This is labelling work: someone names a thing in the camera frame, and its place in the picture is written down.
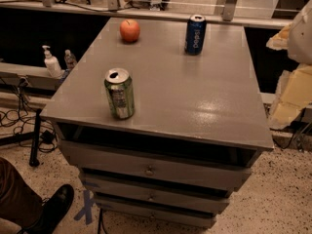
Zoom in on black stand leg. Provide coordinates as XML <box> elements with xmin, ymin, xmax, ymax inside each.
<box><xmin>29</xmin><ymin>109</ymin><xmax>41</xmax><ymax>167</ymax></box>

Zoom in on brown trouser leg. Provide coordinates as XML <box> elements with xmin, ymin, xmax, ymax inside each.
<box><xmin>0</xmin><ymin>158</ymin><xmax>43</xmax><ymax>228</ymax></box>

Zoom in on blue pepsi can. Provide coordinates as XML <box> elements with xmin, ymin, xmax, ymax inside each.
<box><xmin>184</xmin><ymin>15</ymin><xmax>207</xmax><ymax>56</ymax></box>

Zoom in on black floor cables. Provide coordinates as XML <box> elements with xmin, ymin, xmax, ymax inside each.
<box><xmin>0</xmin><ymin>76</ymin><xmax>59</xmax><ymax>154</ymax></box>

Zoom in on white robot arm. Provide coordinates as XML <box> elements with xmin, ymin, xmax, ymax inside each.
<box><xmin>266</xmin><ymin>0</ymin><xmax>312</xmax><ymax>130</ymax></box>

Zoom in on white pump bottle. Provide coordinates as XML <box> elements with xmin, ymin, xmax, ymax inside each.
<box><xmin>42</xmin><ymin>45</ymin><xmax>62</xmax><ymax>79</ymax></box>

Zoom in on black shoe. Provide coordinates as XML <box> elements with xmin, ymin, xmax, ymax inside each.
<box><xmin>24</xmin><ymin>184</ymin><xmax>74</xmax><ymax>234</ymax></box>

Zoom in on blue tape cross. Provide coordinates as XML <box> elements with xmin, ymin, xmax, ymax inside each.
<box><xmin>73</xmin><ymin>187</ymin><xmax>99</xmax><ymax>226</ymax></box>

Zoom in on clear plastic bottle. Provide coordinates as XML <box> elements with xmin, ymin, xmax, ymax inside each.
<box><xmin>64</xmin><ymin>50</ymin><xmax>77</xmax><ymax>70</ymax></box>

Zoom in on grey drawer cabinet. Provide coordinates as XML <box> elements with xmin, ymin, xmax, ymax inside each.
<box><xmin>42</xmin><ymin>19</ymin><xmax>273</xmax><ymax>227</ymax></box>

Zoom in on green soda can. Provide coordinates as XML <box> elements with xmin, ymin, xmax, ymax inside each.
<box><xmin>104</xmin><ymin>68</ymin><xmax>135</xmax><ymax>119</ymax></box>

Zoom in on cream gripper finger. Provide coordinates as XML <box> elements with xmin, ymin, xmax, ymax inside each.
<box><xmin>268</xmin><ymin>63</ymin><xmax>312</xmax><ymax>130</ymax></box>
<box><xmin>266</xmin><ymin>24</ymin><xmax>291</xmax><ymax>51</ymax></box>

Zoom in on red apple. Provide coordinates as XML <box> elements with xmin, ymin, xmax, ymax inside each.
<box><xmin>119</xmin><ymin>19</ymin><xmax>140</xmax><ymax>43</ymax></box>

